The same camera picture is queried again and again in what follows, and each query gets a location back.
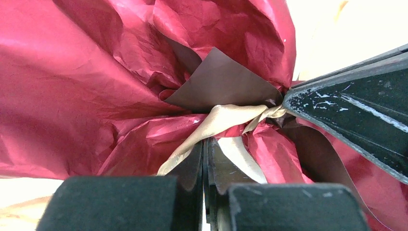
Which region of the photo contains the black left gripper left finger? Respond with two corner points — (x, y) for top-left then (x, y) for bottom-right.
(37, 142), (203, 231)

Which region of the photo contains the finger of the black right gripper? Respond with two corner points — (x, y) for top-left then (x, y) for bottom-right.
(283, 45), (408, 183)

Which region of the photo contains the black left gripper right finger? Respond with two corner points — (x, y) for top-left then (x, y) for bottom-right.
(205, 138), (370, 231)

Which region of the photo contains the beige satin ribbon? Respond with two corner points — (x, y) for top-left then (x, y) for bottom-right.
(157, 104), (287, 183)

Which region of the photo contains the red paper bouquet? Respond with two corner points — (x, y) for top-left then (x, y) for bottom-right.
(0, 0), (408, 231)

